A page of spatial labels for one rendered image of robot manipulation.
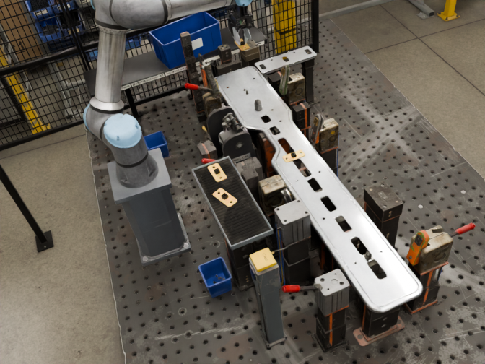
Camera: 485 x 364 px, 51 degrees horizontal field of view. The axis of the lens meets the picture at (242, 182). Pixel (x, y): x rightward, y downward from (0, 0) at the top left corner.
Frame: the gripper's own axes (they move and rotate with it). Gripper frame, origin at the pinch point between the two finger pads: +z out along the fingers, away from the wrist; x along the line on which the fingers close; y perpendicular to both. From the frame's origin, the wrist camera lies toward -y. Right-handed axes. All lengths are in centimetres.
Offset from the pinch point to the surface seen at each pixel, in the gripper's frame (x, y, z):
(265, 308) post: -36, 98, 32
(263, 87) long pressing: 8.0, -1.1, 26.6
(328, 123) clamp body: 18.0, 40.3, 22.0
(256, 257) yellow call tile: -35, 94, 10
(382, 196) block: 16, 82, 23
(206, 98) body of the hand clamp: -18.9, 0.3, 21.7
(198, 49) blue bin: -10.0, -36.2, 20.0
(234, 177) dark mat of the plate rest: -29, 61, 11
